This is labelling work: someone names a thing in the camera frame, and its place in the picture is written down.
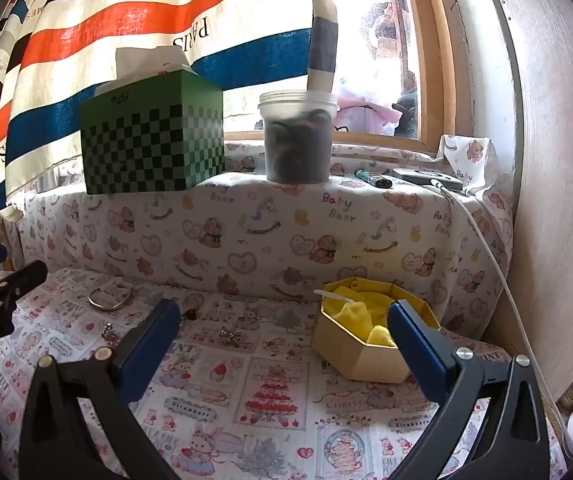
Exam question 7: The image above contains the white stick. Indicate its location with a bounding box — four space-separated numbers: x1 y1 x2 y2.
313 289 354 306

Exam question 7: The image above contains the white charger puck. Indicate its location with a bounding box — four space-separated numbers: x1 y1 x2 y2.
392 167 464 192

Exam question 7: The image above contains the pink cloth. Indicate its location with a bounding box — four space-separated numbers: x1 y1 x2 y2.
336 85 402 136

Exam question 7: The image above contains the green lighter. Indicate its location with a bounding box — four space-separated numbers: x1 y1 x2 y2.
355 170 398 190

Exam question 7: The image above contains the striped curtain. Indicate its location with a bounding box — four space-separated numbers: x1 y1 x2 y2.
0 0 339 211

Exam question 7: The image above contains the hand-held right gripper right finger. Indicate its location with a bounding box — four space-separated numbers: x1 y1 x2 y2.
387 299 549 480

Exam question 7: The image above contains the green checkered tissue box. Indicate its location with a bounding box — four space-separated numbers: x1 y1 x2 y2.
79 70 226 196

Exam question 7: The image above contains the white cable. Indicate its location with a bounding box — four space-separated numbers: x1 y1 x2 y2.
431 179 567 441

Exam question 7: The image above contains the bear printed cloth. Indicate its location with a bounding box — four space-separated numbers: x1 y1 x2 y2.
4 135 514 341

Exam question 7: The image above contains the silver bangle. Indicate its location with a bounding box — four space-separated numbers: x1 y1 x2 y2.
88 282 134 311

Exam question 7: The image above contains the printed tablecloth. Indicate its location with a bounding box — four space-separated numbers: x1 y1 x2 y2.
0 267 567 480

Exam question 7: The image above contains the wooden window frame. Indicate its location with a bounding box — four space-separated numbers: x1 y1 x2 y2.
224 0 459 153

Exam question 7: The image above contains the hexagonal jewelry box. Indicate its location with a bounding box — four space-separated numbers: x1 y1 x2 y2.
312 276 442 385

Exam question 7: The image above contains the clear plastic container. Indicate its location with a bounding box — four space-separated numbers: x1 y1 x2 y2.
258 89 339 184

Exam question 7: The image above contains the pale wooden panel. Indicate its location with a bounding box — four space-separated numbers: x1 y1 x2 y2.
496 0 573 401

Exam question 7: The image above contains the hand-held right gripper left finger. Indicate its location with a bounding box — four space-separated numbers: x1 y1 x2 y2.
19 298 182 480

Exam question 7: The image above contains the yellow cloth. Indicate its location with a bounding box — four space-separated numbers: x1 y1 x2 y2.
322 282 407 348

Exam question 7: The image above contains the white tissue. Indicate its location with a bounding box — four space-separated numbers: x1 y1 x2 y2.
94 46 193 97

